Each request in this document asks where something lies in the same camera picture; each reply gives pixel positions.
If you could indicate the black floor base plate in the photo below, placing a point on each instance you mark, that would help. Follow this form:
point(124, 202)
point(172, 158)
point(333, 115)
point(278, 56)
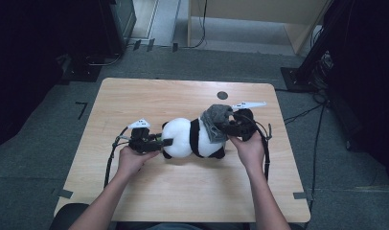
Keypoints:
point(82, 73)

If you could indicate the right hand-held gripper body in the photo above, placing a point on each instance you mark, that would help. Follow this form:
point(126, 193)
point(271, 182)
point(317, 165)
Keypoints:
point(245, 126)

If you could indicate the grey knitted hat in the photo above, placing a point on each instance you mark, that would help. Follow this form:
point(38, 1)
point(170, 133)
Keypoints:
point(215, 119)

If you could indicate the panda plush toy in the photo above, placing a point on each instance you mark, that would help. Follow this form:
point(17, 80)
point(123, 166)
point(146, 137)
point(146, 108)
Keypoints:
point(181, 137)

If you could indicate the person's right hand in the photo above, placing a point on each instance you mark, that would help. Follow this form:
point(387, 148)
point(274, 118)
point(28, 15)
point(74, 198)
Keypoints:
point(251, 153)

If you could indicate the black angled floor tape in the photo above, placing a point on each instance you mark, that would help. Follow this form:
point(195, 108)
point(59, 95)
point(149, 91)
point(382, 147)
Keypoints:
point(82, 110)

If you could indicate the black chair seat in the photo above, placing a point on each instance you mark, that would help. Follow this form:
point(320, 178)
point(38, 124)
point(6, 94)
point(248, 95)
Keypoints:
point(66, 217)

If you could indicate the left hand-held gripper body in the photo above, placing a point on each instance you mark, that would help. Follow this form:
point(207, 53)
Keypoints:
point(141, 145)

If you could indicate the black monitor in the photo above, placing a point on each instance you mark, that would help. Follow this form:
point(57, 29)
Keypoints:
point(119, 22)

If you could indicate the black metal stand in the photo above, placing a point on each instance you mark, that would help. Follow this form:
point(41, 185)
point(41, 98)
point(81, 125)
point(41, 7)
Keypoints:
point(306, 68)

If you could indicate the light wooden cabinet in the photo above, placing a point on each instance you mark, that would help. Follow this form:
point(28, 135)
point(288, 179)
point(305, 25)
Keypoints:
point(247, 8)

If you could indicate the person's left hand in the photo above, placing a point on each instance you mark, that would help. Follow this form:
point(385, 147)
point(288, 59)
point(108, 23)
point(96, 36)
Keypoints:
point(130, 164)

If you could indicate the dark round table grommet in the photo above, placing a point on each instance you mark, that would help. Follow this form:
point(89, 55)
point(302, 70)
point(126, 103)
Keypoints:
point(222, 95)

